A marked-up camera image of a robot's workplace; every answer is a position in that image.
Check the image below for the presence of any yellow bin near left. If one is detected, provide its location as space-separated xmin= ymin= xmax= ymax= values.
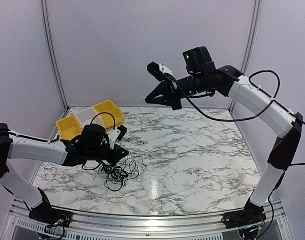
xmin=56 ymin=115 xmax=83 ymax=141

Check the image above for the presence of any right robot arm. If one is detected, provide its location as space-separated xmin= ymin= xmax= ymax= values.
xmin=145 ymin=46 xmax=304 ymax=224

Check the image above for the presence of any left corner aluminium post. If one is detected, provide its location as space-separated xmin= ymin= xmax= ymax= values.
xmin=40 ymin=0 xmax=70 ymax=111

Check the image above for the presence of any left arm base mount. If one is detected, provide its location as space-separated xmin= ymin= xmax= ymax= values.
xmin=29 ymin=204 xmax=73 ymax=228

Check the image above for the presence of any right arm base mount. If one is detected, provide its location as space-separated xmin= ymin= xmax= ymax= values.
xmin=221 ymin=206 xmax=267 ymax=229

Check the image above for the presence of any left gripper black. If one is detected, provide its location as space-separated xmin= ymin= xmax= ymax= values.
xmin=86 ymin=143 xmax=129 ymax=167

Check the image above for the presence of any corner aluminium post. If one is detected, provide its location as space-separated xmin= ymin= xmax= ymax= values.
xmin=40 ymin=0 xmax=70 ymax=111
xmin=228 ymin=0 xmax=262 ymax=112

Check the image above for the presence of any yellow bin far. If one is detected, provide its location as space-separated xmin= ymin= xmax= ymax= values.
xmin=93 ymin=100 xmax=125 ymax=129

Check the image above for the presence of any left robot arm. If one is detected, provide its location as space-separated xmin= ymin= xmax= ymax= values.
xmin=0 ymin=123 xmax=129 ymax=223

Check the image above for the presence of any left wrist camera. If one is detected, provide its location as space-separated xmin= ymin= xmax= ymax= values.
xmin=108 ymin=125 xmax=128 ymax=150

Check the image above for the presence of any right corner aluminium post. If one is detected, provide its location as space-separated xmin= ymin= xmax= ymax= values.
xmin=228 ymin=0 xmax=262 ymax=112

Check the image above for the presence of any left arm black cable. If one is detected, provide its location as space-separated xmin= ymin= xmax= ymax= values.
xmin=89 ymin=112 xmax=117 ymax=132

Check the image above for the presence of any white bin middle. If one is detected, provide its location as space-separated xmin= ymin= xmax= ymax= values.
xmin=75 ymin=107 xmax=106 ymax=129

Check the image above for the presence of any yellow bin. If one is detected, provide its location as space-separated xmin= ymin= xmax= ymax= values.
xmin=93 ymin=100 xmax=125 ymax=129
xmin=56 ymin=115 xmax=83 ymax=141

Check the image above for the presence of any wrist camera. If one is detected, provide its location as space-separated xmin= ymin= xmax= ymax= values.
xmin=108 ymin=125 xmax=128 ymax=150
xmin=147 ymin=62 xmax=174 ymax=82

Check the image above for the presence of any aluminium front rail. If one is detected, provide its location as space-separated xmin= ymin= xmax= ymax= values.
xmin=1 ymin=199 xmax=294 ymax=240

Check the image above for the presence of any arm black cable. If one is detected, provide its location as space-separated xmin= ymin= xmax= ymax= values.
xmin=89 ymin=112 xmax=117 ymax=132
xmin=167 ymin=69 xmax=305 ymax=167

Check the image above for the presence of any black tangled cable bundle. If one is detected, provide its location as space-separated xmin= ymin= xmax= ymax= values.
xmin=96 ymin=156 xmax=141 ymax=193

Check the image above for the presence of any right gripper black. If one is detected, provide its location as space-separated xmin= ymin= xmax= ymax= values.
xmin=146 ymin=71 xmax=208 ymax=110

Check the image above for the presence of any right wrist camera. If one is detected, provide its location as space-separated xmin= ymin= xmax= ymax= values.
xmin=147 ymin=62 xmax=174 ymax=82

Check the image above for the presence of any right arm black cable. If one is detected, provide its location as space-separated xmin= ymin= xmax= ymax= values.
xmin=167 ymin=69 xmax=305 ymax=167

